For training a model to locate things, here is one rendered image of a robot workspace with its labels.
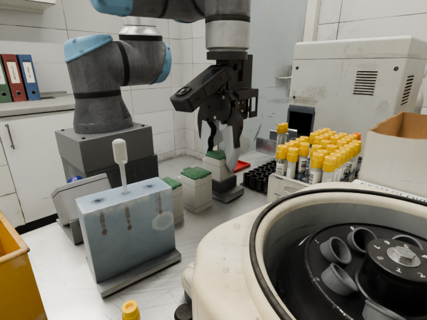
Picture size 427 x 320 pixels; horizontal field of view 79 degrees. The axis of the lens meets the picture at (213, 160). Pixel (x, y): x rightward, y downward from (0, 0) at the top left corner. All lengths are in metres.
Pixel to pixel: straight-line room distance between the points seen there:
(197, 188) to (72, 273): 0.21
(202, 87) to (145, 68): 0.36
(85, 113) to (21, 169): 1.36
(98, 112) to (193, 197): 0.37
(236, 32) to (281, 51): 1.87
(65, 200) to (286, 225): 0.30
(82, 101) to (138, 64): 0.17
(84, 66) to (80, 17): 2.05
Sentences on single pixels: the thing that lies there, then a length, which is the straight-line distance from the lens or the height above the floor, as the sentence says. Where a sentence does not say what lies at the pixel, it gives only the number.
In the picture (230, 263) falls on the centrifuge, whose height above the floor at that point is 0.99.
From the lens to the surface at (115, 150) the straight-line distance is 0.29.
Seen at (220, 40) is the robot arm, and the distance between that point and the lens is 0.45.
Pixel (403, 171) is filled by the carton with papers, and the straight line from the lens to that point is 0.45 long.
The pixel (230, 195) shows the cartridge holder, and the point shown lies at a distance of 0.48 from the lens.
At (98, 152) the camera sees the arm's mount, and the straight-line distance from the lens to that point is 0.67.
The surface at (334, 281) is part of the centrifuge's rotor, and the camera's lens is 0.20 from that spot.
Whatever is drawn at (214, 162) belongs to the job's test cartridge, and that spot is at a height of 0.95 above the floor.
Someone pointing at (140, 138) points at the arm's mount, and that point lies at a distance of 0.71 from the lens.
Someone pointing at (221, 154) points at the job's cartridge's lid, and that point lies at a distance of 0.48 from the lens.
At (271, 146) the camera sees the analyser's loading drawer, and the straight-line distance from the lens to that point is 0.67.
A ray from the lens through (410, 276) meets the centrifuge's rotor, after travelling 0.20.
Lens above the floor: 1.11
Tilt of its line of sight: 20 degrees down
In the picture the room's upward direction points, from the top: straight up
